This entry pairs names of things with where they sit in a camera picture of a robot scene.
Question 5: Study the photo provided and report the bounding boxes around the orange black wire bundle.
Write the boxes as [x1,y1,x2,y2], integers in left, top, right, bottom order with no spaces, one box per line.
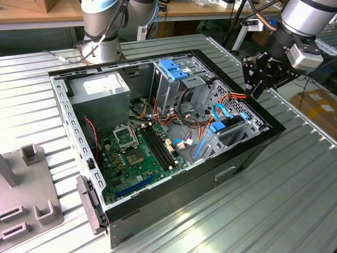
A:
[151,88,214,143]

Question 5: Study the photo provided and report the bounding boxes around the long blue data wire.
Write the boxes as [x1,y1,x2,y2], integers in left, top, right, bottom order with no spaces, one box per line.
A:
[212,103,234,121]

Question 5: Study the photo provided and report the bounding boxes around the grey parts rack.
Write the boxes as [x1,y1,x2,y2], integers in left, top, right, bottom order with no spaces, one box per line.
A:
[0,143,65,250]

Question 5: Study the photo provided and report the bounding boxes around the black tripod stand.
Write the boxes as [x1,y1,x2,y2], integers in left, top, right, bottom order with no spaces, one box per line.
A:
[222,0,255,52]

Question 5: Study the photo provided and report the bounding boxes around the red black twisted wire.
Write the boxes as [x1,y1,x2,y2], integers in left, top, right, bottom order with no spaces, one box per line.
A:
[83,117,101,162]

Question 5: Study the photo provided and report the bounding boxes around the blue plastic cage latch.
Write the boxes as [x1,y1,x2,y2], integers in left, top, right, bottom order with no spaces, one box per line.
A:
[159,60,189,82]

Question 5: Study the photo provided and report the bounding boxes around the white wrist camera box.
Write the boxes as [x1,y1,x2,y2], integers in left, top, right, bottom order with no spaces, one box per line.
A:
[288,36,324,71]

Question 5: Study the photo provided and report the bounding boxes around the green motherboard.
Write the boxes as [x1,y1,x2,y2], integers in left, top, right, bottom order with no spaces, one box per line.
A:
[100,121,189,205]

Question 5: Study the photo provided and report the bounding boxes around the cardboard box with yellow labels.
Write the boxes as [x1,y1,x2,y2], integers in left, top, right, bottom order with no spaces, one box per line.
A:
[289,89,337,132]

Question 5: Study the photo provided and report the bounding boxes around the black RAM slot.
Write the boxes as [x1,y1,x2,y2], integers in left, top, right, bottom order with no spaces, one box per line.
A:
[145,125,177,168]
[139,128,171,171]

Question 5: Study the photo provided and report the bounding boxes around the grey power supply unit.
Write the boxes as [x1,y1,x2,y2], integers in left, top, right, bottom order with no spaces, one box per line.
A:
[67,71,132,138]

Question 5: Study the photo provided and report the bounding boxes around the plain brown cardboard box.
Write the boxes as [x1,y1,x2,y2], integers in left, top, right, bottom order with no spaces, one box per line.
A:
[43,0,83,13]

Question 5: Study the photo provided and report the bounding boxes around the wooden desk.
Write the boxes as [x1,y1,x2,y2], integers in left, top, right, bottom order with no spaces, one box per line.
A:
[0,0,284,51]

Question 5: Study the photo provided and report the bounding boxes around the short blue board wire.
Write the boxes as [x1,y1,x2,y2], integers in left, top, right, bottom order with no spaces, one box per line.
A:
[172,137,198,150]

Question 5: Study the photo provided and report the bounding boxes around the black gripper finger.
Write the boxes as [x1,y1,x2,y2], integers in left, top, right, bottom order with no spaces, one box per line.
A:
[251,68,300,100]
[242,55,261,95]

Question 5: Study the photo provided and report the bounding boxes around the aluminium slat table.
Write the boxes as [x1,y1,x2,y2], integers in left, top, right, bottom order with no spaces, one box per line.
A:
[314,26,337,77]

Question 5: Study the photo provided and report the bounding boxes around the red yellow power wire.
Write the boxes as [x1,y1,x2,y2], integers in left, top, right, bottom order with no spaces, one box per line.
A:
[220,91,248,102]

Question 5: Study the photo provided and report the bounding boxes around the blue expansion slot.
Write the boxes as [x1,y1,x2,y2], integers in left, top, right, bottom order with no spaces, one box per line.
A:
[114,173,156,200]

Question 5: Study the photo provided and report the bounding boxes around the grey metal disk bay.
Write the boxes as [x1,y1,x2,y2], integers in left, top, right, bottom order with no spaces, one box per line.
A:
[190,112,271,164]

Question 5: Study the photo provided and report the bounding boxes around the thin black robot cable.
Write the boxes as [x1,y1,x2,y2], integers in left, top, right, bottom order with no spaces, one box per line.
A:
[42,0,130,64]

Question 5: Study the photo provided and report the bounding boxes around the grey metal drive cage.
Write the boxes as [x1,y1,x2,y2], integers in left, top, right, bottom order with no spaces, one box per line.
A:
[150,56,215,119]

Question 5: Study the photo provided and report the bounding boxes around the yellow black wire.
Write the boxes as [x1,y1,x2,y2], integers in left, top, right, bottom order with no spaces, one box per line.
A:
[131,97,148,120]

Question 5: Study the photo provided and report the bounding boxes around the metal socket cover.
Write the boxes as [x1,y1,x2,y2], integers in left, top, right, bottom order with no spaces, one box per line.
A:
[112,124,140,153]

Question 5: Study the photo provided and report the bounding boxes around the hard disk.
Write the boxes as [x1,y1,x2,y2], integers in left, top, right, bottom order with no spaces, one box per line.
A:
[193,112,250,162]

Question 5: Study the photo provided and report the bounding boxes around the grey plastic case latch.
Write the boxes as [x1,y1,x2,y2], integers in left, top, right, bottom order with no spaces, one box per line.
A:
[75,175,109,236]

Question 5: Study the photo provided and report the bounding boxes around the black open PC case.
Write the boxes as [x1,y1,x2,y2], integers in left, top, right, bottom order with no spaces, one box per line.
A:
[48,48,287,250]

